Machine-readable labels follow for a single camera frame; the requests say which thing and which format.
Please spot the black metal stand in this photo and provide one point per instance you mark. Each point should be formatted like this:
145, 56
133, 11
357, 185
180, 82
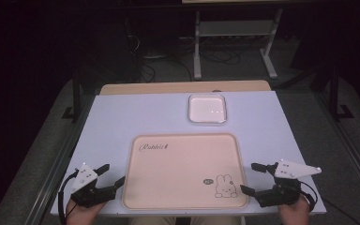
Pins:
335, 100
76, 100

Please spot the white square dish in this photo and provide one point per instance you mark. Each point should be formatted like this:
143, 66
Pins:
207, 108

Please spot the white metal stand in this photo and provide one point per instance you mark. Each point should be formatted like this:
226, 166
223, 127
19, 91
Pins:
234, 28

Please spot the aluminium floor rail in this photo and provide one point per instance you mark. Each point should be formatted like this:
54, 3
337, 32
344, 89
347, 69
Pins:
51, 175
353, 150

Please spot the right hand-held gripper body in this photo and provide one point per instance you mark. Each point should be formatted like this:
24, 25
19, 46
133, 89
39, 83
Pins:
289, 171

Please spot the wooden table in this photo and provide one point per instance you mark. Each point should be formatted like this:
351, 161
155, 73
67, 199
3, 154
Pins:
184, 87

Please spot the pink tray with rabbit print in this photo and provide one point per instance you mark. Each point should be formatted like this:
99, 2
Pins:
184, 172

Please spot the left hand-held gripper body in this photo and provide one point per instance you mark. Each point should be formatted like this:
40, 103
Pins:
84, 178

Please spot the person's left hand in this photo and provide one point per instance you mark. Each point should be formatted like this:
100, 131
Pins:
81, 215

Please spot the person's right hand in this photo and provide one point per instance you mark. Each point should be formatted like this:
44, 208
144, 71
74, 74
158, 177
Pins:
295, 214

